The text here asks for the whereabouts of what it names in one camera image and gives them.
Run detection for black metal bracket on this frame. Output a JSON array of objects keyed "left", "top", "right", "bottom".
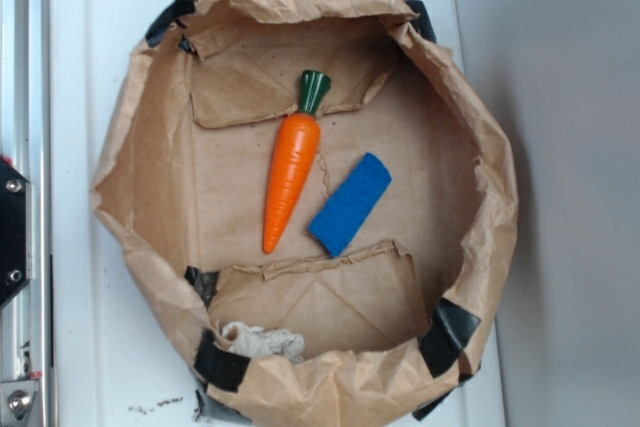
[{"left": 0, "top": 156, "right": 32, "bottom": 309}]

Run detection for blue rectangular sponge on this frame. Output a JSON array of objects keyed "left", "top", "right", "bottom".
[{"left": 309, "top": 153, "right": 392, "bottom": 257}]

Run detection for aluminium frame rail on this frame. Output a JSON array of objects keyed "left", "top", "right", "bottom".
[{"left": 1, "top": 0, "right": 56, "bottom": 426}]

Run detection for crumpled white cloth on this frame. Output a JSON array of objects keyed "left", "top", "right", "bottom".
[{"left": 221, "top": 322, "right": 306, "bottom": 363}]

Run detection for orange plastic toy carrot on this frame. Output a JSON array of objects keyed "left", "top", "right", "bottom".
[{"left": 262, "top": 70, "right": 331, "bottom": 254}]

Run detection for brown paper bag bin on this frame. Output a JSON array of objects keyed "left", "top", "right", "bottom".
[{"left": 91, "top": 0, "right": 518, "bottom": 426}]

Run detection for white plastic tray lid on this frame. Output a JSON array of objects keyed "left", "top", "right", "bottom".
[{"left": 48, "top": 0, "right": 507, "bottom": 427}]

